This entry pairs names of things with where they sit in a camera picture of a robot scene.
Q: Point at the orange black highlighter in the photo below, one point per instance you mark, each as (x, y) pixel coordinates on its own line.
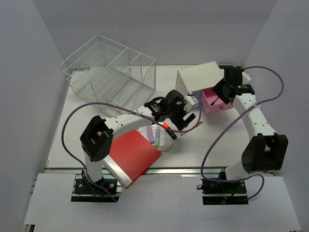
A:
(169, 132)

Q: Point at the white mini drawer cabinet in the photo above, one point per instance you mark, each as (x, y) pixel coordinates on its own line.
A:
(198, 77)

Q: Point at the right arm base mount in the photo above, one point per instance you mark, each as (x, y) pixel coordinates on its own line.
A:
(221, 193)

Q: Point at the pink drawer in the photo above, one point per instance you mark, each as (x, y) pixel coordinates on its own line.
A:
(207, 97)

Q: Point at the green highlighter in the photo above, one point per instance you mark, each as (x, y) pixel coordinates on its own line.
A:
(157, 136)

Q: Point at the red folder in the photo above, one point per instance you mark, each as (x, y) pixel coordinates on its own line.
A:
(130, 156)

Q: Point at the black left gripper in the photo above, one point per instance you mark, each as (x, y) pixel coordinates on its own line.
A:
(179, 122)

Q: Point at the red pen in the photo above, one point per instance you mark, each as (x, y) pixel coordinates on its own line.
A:
(198, 124)

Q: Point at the purple highlighter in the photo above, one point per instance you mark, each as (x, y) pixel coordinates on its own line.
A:
(150, 134)

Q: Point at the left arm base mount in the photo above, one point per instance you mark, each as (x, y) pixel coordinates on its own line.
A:
(103, 191)

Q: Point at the white wire mesh organizer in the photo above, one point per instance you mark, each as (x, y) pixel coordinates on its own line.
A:
(103, 70)

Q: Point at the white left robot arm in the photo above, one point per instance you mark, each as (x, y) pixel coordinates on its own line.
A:
(99, 134)

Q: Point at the periwinkle blue drawer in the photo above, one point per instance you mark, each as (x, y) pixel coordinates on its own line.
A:
(197, 93)

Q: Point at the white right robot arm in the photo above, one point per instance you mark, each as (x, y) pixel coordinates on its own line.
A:
(266, 148)

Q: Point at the blue label sticker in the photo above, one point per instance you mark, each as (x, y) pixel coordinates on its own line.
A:
(225, 66)

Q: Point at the clear plastic bag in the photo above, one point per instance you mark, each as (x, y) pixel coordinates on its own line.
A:
(166, 142)

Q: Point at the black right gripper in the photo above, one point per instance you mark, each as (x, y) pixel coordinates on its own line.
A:
(217, 89)

